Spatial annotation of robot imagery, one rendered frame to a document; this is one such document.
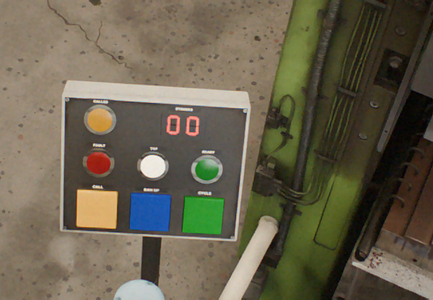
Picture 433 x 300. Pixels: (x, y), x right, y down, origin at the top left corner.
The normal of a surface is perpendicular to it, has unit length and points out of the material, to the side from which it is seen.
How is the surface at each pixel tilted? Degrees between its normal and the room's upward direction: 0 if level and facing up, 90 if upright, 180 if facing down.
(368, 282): 90
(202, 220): 60
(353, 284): 90
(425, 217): 0
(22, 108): 0
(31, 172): 0
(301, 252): 90
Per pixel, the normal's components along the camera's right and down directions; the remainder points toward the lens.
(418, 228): 0.08, -0.60
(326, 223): -0.43, 0.69
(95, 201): 0.03, 0.39
